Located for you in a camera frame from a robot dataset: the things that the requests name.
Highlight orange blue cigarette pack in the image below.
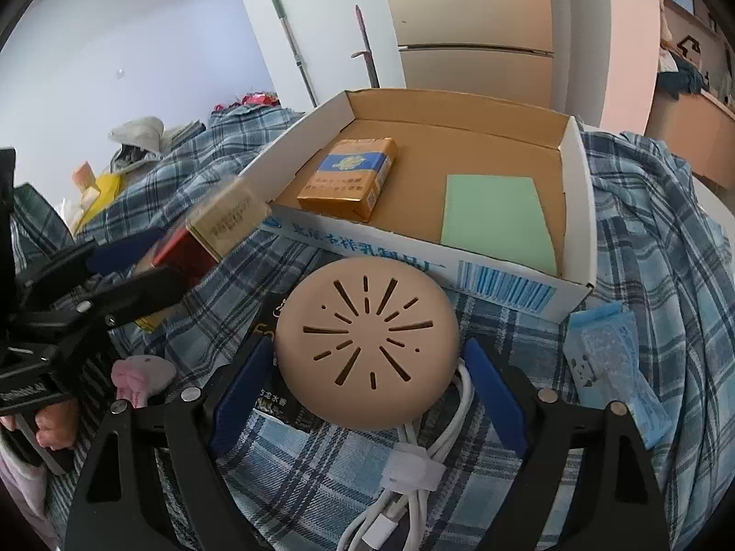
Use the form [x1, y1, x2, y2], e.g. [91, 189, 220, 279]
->
[297, 138, 399, 224]

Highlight white plastic bag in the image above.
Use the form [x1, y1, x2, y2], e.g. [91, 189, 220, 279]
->
[109, 116, 204, 176]

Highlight beige round vented device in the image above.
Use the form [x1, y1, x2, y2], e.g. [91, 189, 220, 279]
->
[274, 258, 460, 430]

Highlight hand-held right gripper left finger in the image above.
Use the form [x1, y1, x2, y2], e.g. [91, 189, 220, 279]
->
[64, 333, 277, 551]

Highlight red plastic bags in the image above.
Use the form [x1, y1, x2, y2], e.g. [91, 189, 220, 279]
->
[214, 92, 282, 112]

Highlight red gold cigarette pack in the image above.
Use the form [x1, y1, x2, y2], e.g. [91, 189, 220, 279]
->
[133, 175, 272, 334]

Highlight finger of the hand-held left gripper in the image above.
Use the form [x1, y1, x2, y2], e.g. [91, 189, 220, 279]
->
[34, 264, 193, 357]
[17, 226, 167, 311]

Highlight white charging cable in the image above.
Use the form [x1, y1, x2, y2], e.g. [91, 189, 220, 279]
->
[336, 356, 477, 551]

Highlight black packet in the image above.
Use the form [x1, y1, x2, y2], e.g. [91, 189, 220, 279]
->
[247, 292, 322, 434]

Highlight gold refrigerator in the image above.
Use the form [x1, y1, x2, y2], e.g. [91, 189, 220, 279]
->
[376, 0, 555, 110]

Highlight green notepad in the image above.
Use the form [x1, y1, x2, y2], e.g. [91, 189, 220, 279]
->
[441, 174, 559, 277]

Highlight person's left forearm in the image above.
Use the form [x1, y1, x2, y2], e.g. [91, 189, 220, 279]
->
[0, 442, 58, 551]

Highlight blue clothes heap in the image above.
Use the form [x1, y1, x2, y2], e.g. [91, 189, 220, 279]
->
[657, 54, 710, 101]

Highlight blue tissue packet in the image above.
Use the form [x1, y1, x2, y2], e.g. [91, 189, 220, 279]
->
[565, 301, 673, 450]

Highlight pink plush toy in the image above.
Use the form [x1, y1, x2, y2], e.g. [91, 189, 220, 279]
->
[112, 354, 178, 408]

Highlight blue plaid cloth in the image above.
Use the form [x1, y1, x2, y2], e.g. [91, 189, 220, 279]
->
[11, 106, 735, 551]

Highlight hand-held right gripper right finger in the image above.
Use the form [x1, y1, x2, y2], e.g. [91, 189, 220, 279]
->
[462, 337, 672, 551]

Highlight beige vanity cabinet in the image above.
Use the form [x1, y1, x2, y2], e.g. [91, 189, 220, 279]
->
[643, 89, 735, 190]

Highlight person's left hand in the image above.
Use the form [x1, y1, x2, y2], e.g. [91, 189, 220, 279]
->
[0, 399, 81, 451]

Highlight grey mop handle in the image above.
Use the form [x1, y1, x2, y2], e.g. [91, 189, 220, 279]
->
[267, 0, 318, 109]

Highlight yellow bag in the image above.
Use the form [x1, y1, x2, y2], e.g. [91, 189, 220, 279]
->
[72, 161, 124, 236]

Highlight cardboard box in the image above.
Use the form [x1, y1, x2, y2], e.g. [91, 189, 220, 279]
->
[238, 87, 597, 323]

